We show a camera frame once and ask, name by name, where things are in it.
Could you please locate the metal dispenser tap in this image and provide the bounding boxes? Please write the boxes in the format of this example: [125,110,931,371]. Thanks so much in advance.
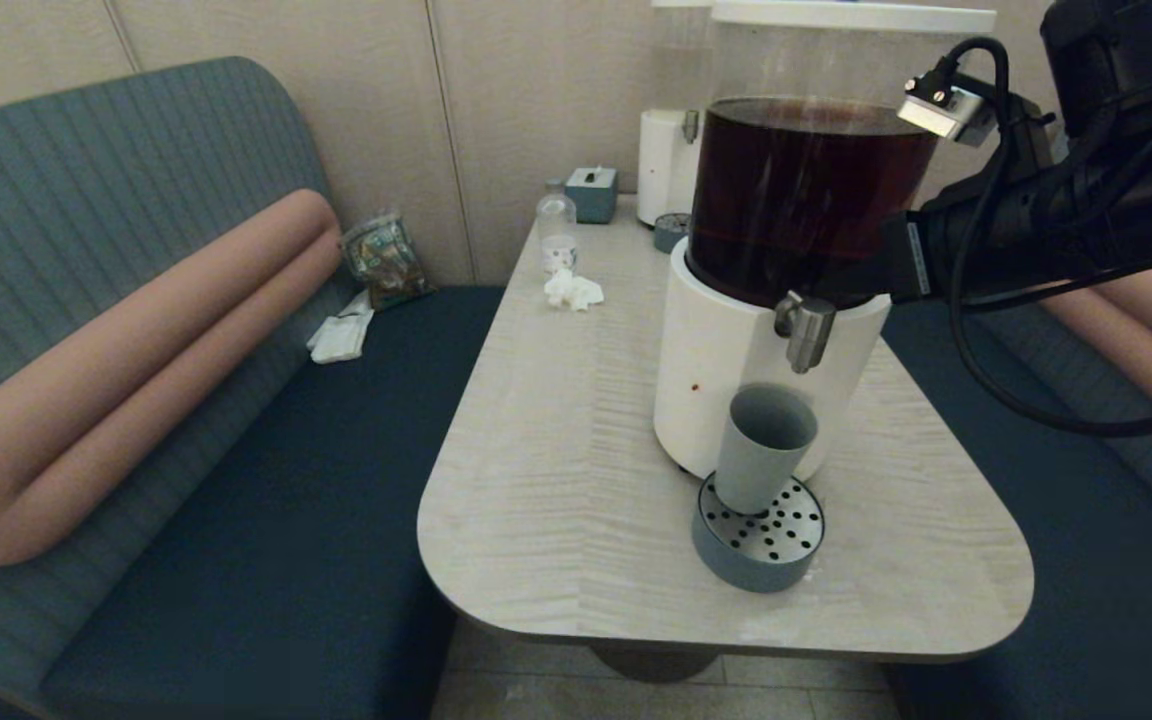
[774,292,837,375]

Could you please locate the large dark tea dispenser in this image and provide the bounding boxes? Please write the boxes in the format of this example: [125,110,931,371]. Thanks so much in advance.
[652,2,999,483]

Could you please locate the grey-blue plastic cup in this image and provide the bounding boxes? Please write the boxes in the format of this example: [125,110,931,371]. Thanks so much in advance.
[714,383,820,516]

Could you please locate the small blue drip tray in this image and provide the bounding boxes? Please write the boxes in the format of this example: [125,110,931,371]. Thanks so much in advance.
[653,213,694,254]

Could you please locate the small white drink dispenser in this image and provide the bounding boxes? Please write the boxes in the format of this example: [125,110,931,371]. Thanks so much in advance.
[636,0,722,228]

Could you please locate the white dispenser lid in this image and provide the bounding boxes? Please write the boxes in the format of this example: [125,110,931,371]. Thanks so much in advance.
[711,2,999,36]

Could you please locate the blue-grey tissue box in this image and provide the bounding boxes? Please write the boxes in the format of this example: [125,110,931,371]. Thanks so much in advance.
[565,166,619,225]

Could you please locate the blue perforated drip tray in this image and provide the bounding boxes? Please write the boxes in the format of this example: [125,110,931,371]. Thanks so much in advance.
[691,472,826,593]

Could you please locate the crumpled white tissue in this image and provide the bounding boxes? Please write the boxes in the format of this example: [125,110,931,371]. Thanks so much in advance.
[543,268,605,313]

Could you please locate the clear plastic bottle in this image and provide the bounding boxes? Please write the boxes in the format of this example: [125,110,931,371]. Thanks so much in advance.
[535,179,577,275]

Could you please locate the blue upholstered bench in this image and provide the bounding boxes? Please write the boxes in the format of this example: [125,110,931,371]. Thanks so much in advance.
[0,56,507,720]
[881,250,1152,720]

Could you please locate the printed snack bag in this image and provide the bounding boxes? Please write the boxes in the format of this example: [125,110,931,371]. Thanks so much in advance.
[338,212,434,311]

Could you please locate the white napkin pack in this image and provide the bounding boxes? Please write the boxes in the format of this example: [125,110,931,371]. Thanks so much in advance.
[305,290,375,366]

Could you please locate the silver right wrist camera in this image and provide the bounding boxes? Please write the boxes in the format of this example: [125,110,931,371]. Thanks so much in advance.
[898,72,997,148]

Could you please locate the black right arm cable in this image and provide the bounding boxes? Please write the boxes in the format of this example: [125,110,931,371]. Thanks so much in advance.
[921,37,1152,438]

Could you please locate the round table pedestal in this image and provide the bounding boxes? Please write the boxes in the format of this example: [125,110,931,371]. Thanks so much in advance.
[591,645,722,685]

